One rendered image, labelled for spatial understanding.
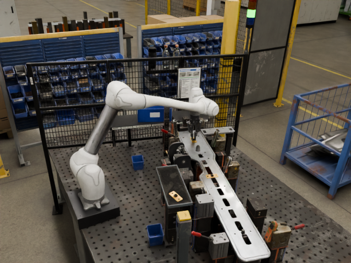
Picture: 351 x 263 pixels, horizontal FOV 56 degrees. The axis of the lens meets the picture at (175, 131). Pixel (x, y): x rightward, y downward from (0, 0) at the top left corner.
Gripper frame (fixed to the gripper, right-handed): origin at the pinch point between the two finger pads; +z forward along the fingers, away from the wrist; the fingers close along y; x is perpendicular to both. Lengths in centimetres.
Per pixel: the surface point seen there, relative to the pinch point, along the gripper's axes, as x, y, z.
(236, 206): -79, 5, 5
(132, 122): 38, -45, 3
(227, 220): -89, -5, 5
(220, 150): -8.4, 20.5, 10.5
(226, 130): 14.1, 34.0, 5.9
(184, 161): -46, -20, -9
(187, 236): -99, -32, 1
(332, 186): 13, 165, 90
